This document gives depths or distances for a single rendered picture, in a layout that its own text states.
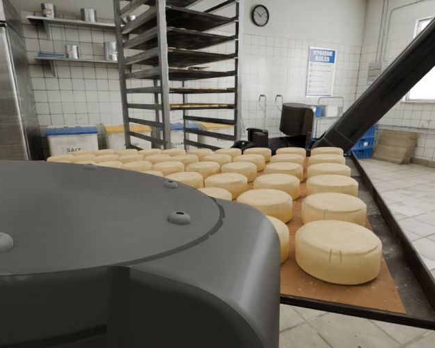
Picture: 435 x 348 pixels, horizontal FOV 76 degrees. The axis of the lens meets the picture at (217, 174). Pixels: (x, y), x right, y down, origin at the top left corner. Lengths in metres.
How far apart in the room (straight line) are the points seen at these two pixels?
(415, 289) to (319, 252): 0.05
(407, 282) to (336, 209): 0.07
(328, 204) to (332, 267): 0.08
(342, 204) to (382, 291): 0.08
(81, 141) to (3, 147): 0.75
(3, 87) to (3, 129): 0.40
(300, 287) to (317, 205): 0.08
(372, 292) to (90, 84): 4.20
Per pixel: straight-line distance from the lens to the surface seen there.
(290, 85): 5.47
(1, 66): 3.44
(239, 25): 1.67
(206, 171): 0.38
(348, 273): 0.18
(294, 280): 0.18
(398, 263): 0.22
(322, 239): 0.19
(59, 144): 3.67
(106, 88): 4.29
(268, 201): 0.25
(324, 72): 5.98
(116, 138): 3.66
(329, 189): 0.29
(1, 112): 3.45
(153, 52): 1.54
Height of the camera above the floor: 1.10
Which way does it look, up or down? 15 degrees down
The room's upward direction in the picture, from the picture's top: straight up
